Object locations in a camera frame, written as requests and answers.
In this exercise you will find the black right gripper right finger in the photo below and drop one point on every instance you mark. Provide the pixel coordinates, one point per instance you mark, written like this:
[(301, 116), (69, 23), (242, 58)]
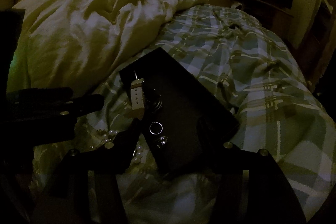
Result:
[(249, 187)]

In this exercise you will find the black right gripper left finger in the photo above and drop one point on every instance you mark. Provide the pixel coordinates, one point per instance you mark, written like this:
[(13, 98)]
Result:
[(106, 164)]

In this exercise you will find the black jewelry tray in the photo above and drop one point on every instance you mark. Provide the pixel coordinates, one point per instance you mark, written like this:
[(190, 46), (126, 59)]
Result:
[(179, 111)]

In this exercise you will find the white crumpled duvet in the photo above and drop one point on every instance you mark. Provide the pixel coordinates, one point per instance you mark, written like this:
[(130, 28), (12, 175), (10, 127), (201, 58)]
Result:
[(79, 43)]

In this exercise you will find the plaid blue-green bedsheet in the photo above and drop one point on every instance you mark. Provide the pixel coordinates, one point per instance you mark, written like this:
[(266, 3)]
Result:
[(251, 71)]

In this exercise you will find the white strap wristwatch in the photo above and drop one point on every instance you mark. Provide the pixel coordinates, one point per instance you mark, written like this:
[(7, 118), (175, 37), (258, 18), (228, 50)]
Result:
[(136, 94)]

